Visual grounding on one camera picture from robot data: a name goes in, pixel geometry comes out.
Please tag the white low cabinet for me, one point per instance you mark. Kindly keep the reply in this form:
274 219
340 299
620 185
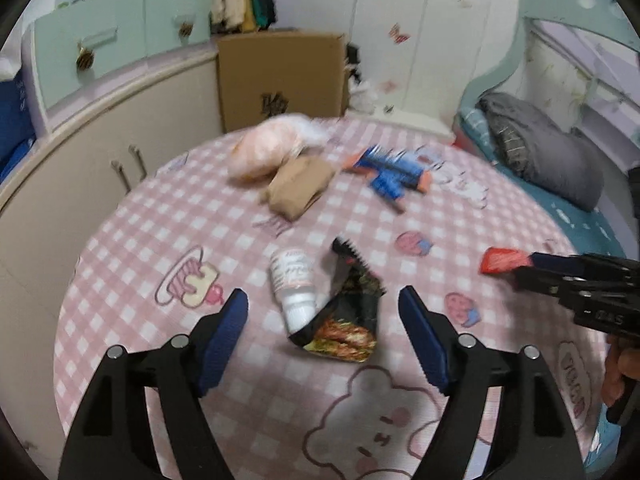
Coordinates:
65 185

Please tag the red wrapper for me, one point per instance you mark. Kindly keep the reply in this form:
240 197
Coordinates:
500 261

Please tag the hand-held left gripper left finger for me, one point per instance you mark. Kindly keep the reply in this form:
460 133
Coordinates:
222 345

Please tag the dark clothing heap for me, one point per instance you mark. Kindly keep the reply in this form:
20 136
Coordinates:
353 60

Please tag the white board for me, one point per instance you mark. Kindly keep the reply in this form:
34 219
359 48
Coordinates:
410 121

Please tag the blue and orange wrapper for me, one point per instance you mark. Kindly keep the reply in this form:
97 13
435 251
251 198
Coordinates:
392 175

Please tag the plaid pillow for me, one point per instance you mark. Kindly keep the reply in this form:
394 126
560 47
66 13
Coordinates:
507 142

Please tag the brown paper bag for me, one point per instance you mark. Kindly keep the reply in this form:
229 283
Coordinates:
300 185

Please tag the mint bunk bed frame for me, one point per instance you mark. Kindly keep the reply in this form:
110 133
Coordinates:
530 25

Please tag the white plastic bottle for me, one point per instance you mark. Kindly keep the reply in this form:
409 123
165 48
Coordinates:
295 280

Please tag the pink plastic bag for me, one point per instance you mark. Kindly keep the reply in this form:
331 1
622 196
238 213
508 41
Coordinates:
270 152

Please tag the grey quilt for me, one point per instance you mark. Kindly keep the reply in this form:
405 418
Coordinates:
555 155

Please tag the blue shopping bag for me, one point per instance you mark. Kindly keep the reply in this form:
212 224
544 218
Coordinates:
12 130

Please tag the large cardboard box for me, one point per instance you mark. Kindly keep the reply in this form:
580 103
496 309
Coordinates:
280 70

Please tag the pinecone ornament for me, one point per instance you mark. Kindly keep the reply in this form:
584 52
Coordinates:
186 29
85 57

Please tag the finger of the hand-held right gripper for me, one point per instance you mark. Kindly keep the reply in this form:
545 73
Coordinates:
580 261
542 281

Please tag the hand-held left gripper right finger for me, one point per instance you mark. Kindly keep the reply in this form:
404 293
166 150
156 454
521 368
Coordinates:
425 345

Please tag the pink butterfly sticker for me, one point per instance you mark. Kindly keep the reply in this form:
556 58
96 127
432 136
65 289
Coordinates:
399 33

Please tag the white wardrobe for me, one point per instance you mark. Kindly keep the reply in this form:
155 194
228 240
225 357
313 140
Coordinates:
400 0

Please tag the mint drawer unit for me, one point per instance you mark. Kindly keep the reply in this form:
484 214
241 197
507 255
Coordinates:
130 35

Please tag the person's right hand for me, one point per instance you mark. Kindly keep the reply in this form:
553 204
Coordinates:
620 370

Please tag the black snack packet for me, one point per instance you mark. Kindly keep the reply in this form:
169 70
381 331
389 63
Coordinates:
350 320

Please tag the white plastic bag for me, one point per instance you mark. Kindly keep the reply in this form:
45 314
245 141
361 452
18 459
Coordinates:
365 95

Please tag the teal printed bed sheet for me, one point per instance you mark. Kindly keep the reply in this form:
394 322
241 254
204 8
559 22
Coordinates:
585 225

